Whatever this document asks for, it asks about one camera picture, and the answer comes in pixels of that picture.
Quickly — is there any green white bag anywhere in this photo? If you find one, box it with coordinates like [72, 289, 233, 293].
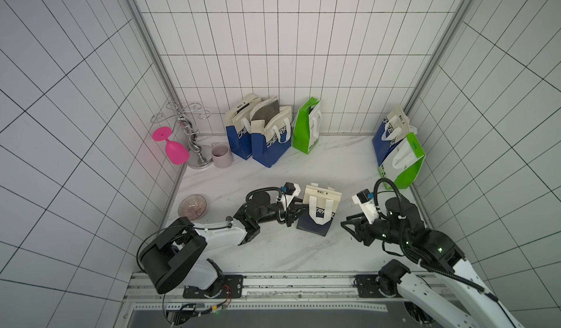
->
[378, 133, 426, 189]
[292, 97, 322, 154]

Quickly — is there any blue cheerful bag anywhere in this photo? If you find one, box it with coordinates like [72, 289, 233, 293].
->
[225, 94, 262, 160]
[250, 98, 292, 168]

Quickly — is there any blue Cheerful bag front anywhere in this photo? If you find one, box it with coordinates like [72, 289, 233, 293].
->
[225, 94, 262, 160]

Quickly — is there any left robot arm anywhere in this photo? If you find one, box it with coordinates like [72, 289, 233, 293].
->
[136, 183, 309, 298]

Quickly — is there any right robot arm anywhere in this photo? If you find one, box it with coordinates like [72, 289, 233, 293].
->
[341, 190, 521, 327]

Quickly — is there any dark blue bag behind right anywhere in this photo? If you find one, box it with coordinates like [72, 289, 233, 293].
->
[372, 104, 417, 166]

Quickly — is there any mauve ceramic mug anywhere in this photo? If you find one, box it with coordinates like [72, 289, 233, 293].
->
[211, 142, 234, 169]

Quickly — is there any round drain cover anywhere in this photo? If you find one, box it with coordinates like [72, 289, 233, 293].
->
[177, 194, 207, 221]

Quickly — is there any chrome glass holder stand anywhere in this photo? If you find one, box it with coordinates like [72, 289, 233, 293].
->
[150, 101, 213, 170]

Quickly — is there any pink plastic wine glass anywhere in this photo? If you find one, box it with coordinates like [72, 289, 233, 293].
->
[152, 126, 190, 165]

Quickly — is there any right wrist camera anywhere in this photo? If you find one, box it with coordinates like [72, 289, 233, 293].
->
[352, 189, 380, 224]

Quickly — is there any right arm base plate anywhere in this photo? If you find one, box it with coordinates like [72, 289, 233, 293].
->
[354, 275, 400, 299]

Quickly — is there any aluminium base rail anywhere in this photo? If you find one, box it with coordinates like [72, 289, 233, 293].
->
[124, 272, 385, 303]

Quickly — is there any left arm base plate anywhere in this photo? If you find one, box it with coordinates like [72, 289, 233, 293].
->
[183, 275, 244, 300]

